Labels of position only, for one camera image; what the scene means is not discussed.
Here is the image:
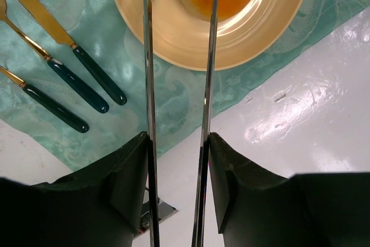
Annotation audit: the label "gold spoon green handle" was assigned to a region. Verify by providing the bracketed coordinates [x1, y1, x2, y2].
[1, 0, 109, 113]

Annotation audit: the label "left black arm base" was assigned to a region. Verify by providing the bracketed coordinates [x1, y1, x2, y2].
[136, 200, 177, 235]

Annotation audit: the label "gold fork green handle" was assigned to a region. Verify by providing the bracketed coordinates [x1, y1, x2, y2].
[1, 66, 90, 134]

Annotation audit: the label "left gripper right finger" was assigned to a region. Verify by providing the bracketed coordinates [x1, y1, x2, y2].
[209, 132, 369, 246]

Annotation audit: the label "stainless steel tongs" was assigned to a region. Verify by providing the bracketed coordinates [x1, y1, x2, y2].
[143, 0, 218, 247]

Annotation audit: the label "beige round plate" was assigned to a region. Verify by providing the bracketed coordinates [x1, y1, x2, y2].
[106, 0, 313, 72]

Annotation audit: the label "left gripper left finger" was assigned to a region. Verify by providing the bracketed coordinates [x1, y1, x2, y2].
[1, 132, 147, 246]

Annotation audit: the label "teal patterned placemat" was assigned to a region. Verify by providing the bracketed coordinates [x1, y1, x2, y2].
[0, 0, 370, 172]

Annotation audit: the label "gold knife green handle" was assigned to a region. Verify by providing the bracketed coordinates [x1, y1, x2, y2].
[18, 0, 127, 105]

